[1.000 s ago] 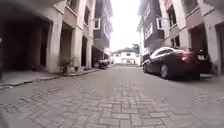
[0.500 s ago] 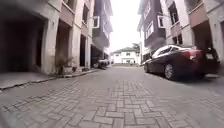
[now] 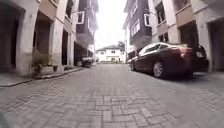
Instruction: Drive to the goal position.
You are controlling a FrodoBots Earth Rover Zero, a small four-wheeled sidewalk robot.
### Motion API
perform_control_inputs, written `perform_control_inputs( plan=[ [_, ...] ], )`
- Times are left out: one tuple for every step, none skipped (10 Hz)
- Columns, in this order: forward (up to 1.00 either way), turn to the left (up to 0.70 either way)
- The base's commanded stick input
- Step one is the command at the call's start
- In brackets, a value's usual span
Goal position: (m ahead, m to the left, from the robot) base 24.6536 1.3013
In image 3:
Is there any raised grey kerb pavement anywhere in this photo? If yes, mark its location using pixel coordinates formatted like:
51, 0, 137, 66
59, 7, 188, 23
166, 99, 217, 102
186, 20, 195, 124
0, 66, 86, 88

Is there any dark parked vehicle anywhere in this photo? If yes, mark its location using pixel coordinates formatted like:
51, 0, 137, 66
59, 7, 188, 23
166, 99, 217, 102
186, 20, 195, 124
76, 56, 95, 68

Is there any green potted plant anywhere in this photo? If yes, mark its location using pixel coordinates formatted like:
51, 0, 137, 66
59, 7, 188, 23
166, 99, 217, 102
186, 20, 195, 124
31, 49, 54, 76

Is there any beige building with dark openings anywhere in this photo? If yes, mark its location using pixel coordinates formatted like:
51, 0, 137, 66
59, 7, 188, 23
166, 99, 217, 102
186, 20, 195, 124
0, 0, 80, 77

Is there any dark vehicle behind car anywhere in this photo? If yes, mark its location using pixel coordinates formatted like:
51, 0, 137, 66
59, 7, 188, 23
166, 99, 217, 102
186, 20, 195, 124
190, 44, 210, 73

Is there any pale building with garage openings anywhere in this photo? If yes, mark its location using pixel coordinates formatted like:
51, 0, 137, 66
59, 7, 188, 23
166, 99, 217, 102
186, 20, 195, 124
147, 0, 224, 72

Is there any dark grey tall building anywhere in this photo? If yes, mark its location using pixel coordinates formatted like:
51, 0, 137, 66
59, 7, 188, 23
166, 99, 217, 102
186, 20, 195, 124
73, 0, 100, 66

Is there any white house with dark roof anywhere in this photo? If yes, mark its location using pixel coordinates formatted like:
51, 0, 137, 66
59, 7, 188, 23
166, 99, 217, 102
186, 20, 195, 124
95, 44, 127, 64

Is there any grey paving stone street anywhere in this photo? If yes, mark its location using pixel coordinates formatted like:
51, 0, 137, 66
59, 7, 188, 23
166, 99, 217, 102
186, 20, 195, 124
0, 62, 224, 128

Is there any dark red car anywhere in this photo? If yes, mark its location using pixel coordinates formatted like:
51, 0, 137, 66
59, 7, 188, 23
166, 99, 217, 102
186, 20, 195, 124
129, 42, 195, 80

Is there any dark building with white windows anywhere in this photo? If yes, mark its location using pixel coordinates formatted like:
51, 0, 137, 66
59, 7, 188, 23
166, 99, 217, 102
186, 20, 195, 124
122, 0, 153, 61

